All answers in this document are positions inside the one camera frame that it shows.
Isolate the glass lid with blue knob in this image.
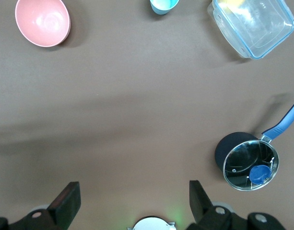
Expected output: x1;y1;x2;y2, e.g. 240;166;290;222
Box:
223;139;280;192

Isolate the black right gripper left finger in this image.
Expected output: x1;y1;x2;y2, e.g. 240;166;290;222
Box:
0;181;82;230

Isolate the black saucepan with blue handle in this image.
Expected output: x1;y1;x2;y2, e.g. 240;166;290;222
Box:
214;96;294;192

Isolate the pink bowl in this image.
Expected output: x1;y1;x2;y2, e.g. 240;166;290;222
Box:
14;0;71;48

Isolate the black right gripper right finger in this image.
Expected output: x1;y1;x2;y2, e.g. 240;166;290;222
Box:
186;180;288;230

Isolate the light blue plastic cup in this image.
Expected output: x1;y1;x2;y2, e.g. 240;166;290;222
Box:
150;0;180;15

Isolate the clear plastic food container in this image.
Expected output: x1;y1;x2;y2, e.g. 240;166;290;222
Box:
207;0;294;60

